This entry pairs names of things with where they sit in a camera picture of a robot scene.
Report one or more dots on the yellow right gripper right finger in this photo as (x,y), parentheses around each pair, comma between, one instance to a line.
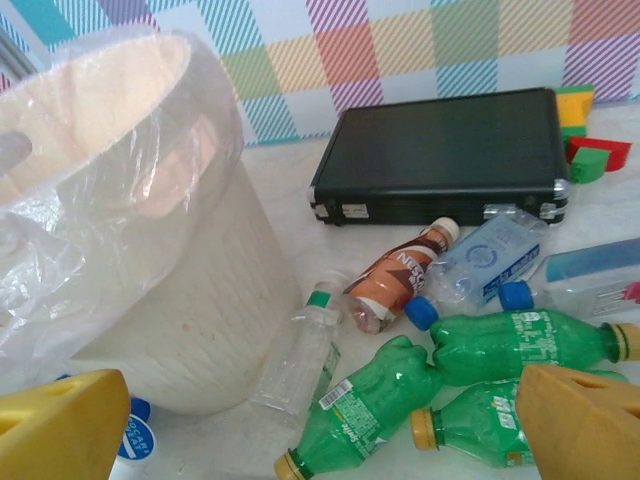
(585,430)

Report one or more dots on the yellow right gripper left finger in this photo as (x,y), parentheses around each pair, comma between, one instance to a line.
(50,430)

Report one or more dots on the Pocari Sweat bottle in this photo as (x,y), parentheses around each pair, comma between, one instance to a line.
(135,445)

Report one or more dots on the green Sprite bottle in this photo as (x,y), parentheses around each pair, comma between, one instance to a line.
(520,340)
(475,420)
(370,400)

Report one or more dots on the clear bottle light blue label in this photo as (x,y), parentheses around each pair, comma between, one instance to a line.
(490,260)

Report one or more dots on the cream plastic waste bin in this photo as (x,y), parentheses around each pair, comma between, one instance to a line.
(210,300)

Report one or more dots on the brown Nescafe coffee bottle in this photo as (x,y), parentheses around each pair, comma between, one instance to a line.
(400,280)

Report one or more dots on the clear plastic bin liner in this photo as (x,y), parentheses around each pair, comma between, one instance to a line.
(50,280)

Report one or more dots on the clear bottle dark blue label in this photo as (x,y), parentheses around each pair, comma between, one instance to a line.
(590,265)

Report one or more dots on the green toy block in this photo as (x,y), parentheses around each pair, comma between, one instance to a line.
(575,90)
(590,166)
(572,134)

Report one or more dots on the red toy block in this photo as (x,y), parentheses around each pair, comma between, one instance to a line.
(617,150)

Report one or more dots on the black hard case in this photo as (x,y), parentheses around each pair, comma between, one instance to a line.
(440,150)

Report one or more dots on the yellow toy block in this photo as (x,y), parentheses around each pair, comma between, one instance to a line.
(574,111)

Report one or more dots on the aluminium frame post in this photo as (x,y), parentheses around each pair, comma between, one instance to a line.
(15,57)

